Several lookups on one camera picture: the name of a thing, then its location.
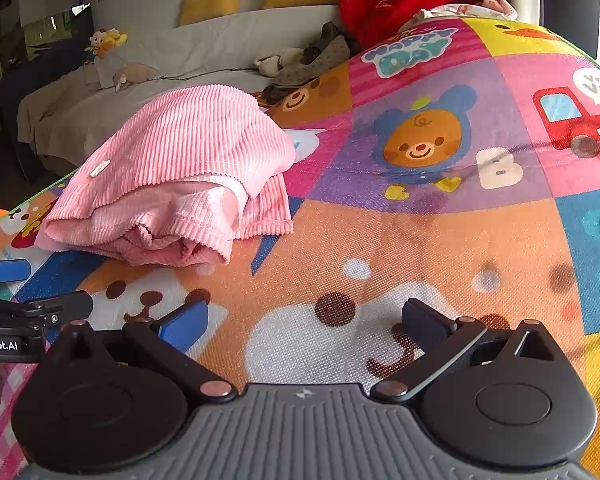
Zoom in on dark blue upholstered furniture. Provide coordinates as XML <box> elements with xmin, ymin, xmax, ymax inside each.
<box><xmin>0</xmin><ymin>40</ymin><xmax>99</xmax><ymax>113</ymax></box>

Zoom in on glass aquarium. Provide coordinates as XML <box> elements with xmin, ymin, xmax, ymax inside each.
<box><xmin>0</xmin><ymin>0</ymin><xmax>95</xmax><ymax>84</ymax></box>

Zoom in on sofa with pale cover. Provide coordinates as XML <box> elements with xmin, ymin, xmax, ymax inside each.
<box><xmin>17</xmin><ymin>4</ymin><xmax>354</xmax><ymax>167</ymax></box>

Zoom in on yellow and white plush toy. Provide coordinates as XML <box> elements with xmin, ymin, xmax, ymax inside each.
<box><xmin>84</xmin><ymin>28</ymin><xmax>129</xmax><ymax>59</ymax></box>

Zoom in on pink and white clothes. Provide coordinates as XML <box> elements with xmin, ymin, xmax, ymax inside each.
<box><xmin>399</xmin><ymin>0</ymin><xmax>519</xmax><ymax>32</ymax></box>

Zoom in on colourful printed play mat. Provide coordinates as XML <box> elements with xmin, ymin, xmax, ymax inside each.
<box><xmin>0</xmin><ymin>15</ymin><xmax>600</xmax><ymax>480</ymax></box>

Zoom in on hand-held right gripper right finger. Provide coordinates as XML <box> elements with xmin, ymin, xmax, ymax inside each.
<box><xmin>370</xmin><ymin>298</ymin><xmax>564</xmax><ymax>404</ymax></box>

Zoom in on pale pink plush toy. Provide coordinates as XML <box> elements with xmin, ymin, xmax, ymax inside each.
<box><xmin>112</xmin><ymin>62</ymin><xmax>159</xmax><ymax>92</ymax></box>

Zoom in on pink corduroy garment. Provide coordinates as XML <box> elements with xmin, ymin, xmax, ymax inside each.
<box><xmin>34</xmin><ymin>85</ymin><xmax>297</xmax><ymax>267</ymax></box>

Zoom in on grey brown cloth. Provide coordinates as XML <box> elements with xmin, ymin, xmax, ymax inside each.
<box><xmin>261</xmin><ymin>21</ymin><xmax>354</xmax><ymax>103</ymax></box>

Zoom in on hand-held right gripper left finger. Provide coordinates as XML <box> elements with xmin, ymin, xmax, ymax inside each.
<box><xmin>45</xmin><ymin>300</ymin><xmax>236</xmax><ymax>404</ymax></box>

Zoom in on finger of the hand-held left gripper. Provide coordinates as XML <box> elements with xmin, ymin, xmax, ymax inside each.
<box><xmin>23</xmin><ymin>290</ymin><xmax>94</xmax><ymax>324</ymax></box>
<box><xmin>0</xmin><ymin>258</ymin><xmax>31</xmax><ymax>285</ymax></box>

